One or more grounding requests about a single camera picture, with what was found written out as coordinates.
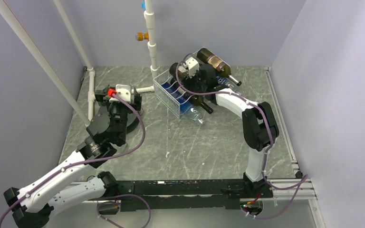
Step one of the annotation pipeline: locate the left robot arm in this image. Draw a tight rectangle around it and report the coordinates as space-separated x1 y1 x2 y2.
4 85 142 228

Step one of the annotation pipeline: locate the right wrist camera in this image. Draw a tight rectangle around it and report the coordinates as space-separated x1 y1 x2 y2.
182 55 200 78

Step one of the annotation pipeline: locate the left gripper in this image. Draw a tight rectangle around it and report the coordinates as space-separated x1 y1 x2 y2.
96 85 141 143

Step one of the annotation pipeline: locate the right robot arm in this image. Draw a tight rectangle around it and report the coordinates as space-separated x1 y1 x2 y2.
181 64 279 197

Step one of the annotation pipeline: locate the dark green wine bottle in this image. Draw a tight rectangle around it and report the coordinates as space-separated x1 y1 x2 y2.
170 78 213 114

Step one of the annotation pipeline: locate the grey round perforated disc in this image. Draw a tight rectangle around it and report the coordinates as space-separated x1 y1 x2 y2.
98 98 139 134

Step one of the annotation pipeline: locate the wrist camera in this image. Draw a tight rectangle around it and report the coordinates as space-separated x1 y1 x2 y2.
106 84 134 104
182 55 200 78

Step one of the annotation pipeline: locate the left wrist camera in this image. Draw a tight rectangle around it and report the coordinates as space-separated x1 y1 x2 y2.
106 84 134 104

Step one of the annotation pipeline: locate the orange nozzle on pipe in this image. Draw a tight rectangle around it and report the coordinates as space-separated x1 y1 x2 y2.
135 32 149 41

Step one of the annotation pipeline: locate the white PVC pipe frame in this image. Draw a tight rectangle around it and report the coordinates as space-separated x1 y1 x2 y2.
53 0 158 121

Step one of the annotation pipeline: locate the clear glass bottle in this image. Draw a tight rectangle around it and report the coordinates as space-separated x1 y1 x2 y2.
182 53 203 68

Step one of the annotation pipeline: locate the dark wine bottle brown label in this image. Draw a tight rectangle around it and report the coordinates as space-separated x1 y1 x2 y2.
196 47 242 86

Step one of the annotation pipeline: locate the diagonal white pole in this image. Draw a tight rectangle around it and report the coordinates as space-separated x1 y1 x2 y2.
0 0 90 126

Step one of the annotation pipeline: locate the blue glass bottle silver cap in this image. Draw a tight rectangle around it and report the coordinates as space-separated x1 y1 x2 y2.
216 76 241 95

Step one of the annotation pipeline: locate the white wire wine rack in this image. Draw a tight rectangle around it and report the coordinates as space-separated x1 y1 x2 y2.
154 53 219 125

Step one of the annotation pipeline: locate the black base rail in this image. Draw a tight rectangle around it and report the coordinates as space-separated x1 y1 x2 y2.
85 178 316 212

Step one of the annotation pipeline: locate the blue bottle in rack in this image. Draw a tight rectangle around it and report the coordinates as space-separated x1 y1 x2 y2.
160 82 204 125

